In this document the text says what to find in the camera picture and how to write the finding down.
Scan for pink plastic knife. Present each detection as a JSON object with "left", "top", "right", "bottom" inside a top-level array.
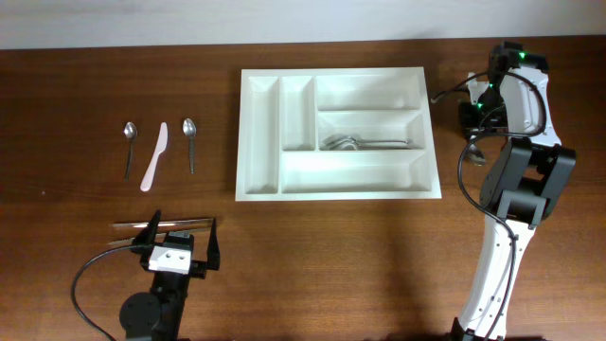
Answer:
[{"left": 139, "top": 122, "right": 169, "bottom": 192}]

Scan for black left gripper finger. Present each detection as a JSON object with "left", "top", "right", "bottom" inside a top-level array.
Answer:
[
  {"left": 206, "top": 219, "right": 221, "bottom": 271},
  {"left": 131, "top": 209, "right": 161, "bottom": 253}
]

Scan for metal fork in tray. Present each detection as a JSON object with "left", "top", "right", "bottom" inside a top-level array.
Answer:
[
  {"left": 321, "top": 134, "right": 411, "bottom": 149},
  {"left": 325, "top": 137, "right": 409, "bottom": 151}
]

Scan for large metal spoon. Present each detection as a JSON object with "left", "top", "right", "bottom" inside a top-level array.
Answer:
[{"left": 465, "top": 144, "right": 486, "bottom": 167}]

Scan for white plastic cutlery tray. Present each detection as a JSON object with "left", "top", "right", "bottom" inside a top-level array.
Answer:
[{"left": 235, "top": 67, "right": 441, "bottom": 202}]

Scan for small teaspoon dark handle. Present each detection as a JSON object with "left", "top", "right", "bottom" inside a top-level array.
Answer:
[{"left": 183, "top": 118, "right": 197, "bottom": 174}]

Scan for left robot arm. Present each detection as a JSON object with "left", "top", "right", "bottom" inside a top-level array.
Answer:
[{"left": 119, "top": 211, "right": 221, "bottom": 340}]

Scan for metal tongs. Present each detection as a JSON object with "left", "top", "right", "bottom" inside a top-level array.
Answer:
[{"left": 112, "top": 218, "right": 213, "bottom": 233}]

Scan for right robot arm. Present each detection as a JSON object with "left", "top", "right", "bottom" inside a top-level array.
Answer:
[{"left": 446, "top": 42, "right": 576, "bottom": 340}]

